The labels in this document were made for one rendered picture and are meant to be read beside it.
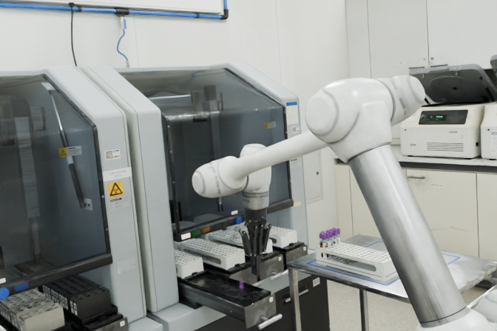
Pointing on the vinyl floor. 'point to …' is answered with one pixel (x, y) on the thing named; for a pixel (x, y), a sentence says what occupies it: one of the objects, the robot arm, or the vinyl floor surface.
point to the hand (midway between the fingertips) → (255, 264)
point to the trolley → (462, 261)
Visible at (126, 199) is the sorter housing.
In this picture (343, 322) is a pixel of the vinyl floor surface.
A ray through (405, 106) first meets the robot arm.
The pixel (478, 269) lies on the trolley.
